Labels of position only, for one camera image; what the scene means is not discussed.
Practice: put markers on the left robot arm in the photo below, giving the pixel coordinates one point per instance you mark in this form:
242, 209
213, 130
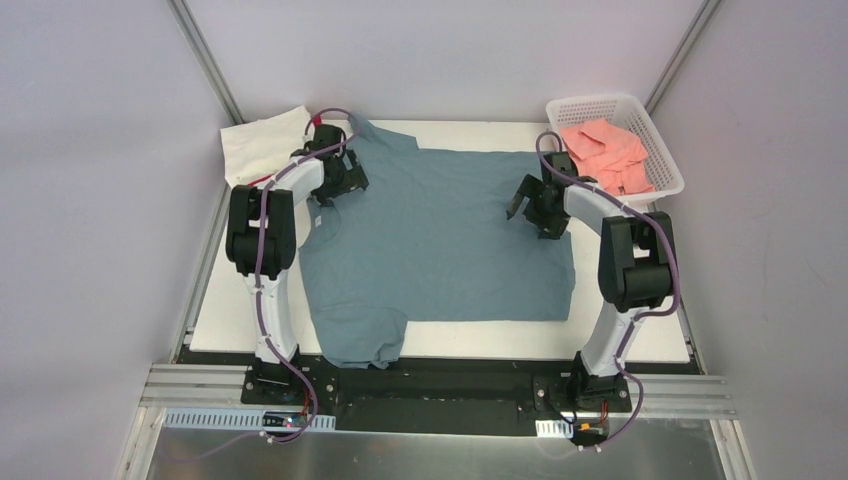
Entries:
261, 238

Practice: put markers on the aluminium frame rail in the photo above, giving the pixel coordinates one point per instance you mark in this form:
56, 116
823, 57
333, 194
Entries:
185, 385

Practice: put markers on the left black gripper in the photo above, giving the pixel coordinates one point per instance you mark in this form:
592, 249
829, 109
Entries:
346, 178

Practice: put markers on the white folded t-shirt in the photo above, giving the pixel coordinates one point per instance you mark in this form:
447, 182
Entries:
263, 147

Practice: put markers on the white cable duct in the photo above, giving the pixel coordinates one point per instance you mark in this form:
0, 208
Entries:
275, 421
559, 429

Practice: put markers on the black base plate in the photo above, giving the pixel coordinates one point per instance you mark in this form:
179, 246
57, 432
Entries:
437, 396

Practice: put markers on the blue-grey t-shirt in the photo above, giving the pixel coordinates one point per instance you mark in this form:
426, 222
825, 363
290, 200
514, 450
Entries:
427, 240

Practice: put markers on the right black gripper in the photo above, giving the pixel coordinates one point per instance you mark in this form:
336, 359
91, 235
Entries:
532, 201

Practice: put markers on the red folded t-shirt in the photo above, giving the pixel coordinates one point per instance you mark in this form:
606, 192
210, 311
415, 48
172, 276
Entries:
260, 180

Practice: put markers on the white plastic basket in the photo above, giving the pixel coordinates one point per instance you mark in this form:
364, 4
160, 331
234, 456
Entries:
626, 112

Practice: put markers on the right white cable duct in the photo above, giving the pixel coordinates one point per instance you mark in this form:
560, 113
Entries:
559, 429

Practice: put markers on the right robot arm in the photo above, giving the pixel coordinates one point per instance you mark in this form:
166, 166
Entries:
636, 269

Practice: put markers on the left white cable duct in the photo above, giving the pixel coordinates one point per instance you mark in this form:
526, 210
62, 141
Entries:
275, 421

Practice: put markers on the pink t-shirt in basket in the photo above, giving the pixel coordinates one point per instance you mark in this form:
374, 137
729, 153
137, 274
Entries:
613, 156

